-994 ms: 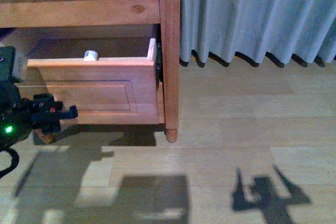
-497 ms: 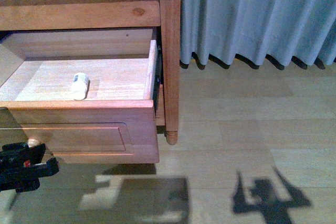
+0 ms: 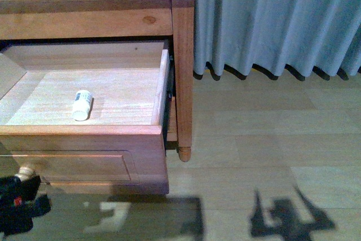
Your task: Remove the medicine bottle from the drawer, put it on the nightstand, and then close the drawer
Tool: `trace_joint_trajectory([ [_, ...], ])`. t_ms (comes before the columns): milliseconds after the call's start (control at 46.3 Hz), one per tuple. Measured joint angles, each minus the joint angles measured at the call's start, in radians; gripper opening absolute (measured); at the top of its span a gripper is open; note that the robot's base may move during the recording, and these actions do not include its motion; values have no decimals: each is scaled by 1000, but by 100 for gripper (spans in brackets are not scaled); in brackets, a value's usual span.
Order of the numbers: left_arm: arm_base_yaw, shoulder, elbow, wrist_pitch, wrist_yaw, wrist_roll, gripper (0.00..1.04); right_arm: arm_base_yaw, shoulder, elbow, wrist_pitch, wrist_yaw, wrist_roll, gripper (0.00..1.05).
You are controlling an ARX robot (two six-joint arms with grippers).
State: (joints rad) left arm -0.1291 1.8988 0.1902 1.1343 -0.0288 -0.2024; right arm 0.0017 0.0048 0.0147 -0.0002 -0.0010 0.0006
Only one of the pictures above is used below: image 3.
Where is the drawer wooden knob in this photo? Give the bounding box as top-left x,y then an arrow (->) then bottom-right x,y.
16,166 -> 36,182

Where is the white medicine bottle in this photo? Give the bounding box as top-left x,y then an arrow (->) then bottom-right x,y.
72,90 -> 93,121

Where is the wooden nightstand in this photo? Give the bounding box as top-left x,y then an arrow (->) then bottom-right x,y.
1,0 -> 195,162

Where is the light grey curtain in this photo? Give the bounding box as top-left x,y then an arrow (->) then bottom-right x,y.
193,0 -> 360,77

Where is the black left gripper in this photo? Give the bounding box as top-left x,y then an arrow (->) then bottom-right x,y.
1,176 -> 51,237

